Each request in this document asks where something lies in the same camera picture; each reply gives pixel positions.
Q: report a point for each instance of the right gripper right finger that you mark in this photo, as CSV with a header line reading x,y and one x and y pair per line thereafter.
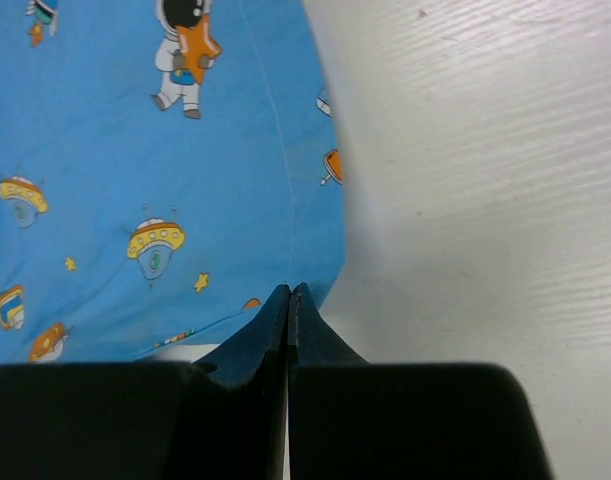
x,y
326,438

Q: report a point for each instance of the blue space-print cloth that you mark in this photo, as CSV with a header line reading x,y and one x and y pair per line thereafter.
x,y
164,165

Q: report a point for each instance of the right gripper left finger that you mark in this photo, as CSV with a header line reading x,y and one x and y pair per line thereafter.
x,y
231,424

